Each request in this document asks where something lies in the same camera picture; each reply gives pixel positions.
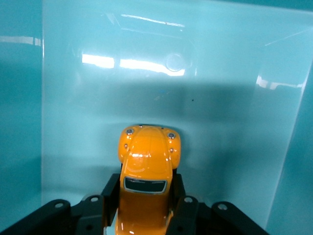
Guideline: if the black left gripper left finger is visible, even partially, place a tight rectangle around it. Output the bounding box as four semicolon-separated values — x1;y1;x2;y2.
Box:
0;172;121;235

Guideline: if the yellow beetle toy car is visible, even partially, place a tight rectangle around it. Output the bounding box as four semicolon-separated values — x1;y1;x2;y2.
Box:
114;124;183;235

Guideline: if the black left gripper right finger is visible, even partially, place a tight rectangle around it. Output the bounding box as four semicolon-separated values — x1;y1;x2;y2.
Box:
165;171;270;235

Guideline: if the turquoise plastic bin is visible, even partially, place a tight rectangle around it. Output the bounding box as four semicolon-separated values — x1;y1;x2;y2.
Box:
0;0;313;235

